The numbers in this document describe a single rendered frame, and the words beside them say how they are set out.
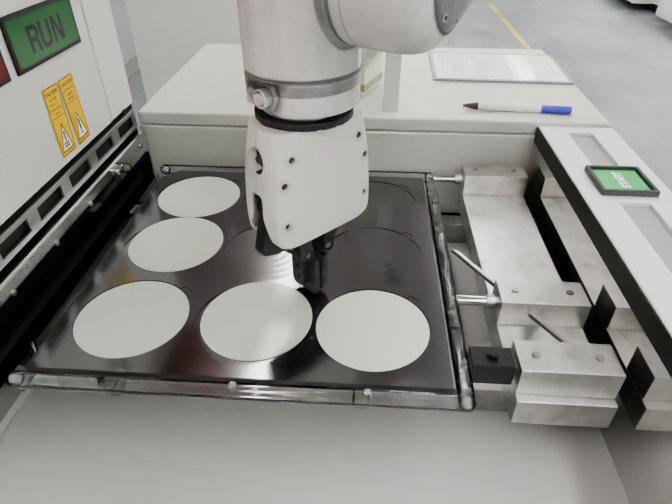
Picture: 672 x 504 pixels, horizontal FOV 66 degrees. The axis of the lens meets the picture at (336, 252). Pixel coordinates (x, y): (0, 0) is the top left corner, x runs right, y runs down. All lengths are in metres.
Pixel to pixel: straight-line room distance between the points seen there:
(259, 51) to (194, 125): 0.40
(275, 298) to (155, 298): 0.11
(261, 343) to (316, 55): 0.24
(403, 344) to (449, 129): 0.35
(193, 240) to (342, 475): 0.29
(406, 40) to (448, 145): 0.42
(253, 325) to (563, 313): 0.28
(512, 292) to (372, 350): 0.15
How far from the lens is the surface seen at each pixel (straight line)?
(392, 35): 0.31
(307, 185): 0.39
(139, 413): 0.53
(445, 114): 0.72
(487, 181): 0.70
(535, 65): 0.95
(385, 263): 0.53
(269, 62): 0.36
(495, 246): 0.61
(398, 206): 0.62
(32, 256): 0.54
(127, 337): 0.48
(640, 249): 0.51
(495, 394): 0.50
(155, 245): 0.58
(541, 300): 0.51
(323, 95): 0.36
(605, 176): 0.62
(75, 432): 0.54
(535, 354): 0.45
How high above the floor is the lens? 1.22
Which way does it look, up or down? 36 degrees down
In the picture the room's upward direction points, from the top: straight up
